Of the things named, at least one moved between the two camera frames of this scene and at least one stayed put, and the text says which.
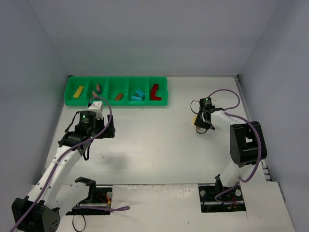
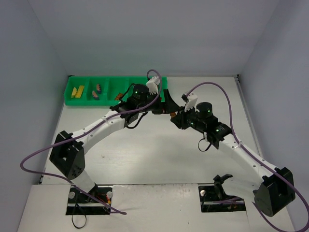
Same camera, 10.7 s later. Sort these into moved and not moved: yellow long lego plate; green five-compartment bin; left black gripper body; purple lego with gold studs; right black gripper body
Moved: right black gripper body; left black gripper body
Not moved: green five-compartment bin; yellow long lego plate; purple lego with gold studs
